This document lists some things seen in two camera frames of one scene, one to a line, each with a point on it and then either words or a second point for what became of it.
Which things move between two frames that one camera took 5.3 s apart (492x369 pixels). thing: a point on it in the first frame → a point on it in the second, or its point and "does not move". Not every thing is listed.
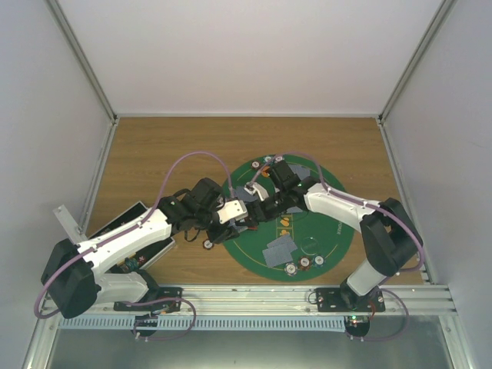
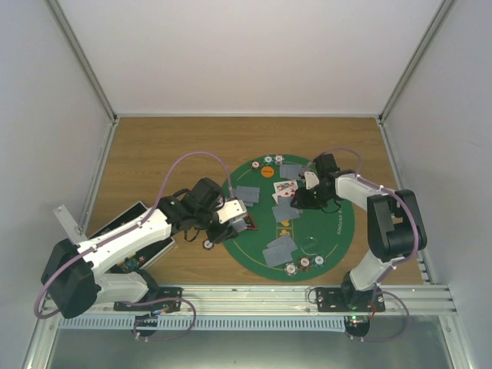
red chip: (304, 263) does not move
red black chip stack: (207, 244) does not move
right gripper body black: (272, 211) → (314, 201)
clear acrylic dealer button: (309, 246) does not move
